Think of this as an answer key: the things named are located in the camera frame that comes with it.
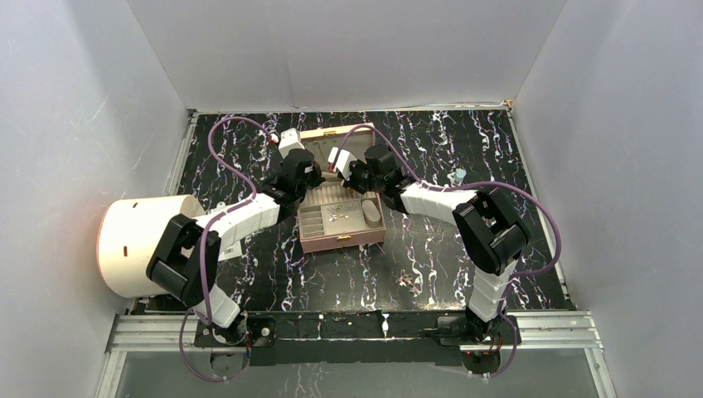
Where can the aluminium frame rail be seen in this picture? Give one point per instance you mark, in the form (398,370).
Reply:
(549,329)

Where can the gold pendant jewelry cluster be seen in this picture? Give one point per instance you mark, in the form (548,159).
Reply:
(412,282)

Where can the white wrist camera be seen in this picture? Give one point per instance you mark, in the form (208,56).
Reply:
(340,161)
(286,141)

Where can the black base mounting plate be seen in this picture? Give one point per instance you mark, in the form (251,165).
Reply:
(442,338)

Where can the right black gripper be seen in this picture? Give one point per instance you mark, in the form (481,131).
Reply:
(356,166)

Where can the pink jewelry box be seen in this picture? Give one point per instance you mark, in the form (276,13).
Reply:
(330,216)

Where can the light blue white clip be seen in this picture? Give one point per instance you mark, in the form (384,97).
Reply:
(457,177)

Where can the white cylindrical bucket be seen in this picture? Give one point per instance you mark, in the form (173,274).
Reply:
(128,235)

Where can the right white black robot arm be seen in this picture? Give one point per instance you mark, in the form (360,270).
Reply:
(492,233)

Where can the white oval watch pillow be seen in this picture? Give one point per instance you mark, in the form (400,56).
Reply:
(371,213)

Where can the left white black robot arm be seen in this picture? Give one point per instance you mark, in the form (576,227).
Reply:
(184,262)

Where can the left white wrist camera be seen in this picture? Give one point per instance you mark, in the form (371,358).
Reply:
(286,141)

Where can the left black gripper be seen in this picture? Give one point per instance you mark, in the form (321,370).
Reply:
(316,179)

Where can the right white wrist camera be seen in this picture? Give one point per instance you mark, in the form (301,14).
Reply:
(340,161)

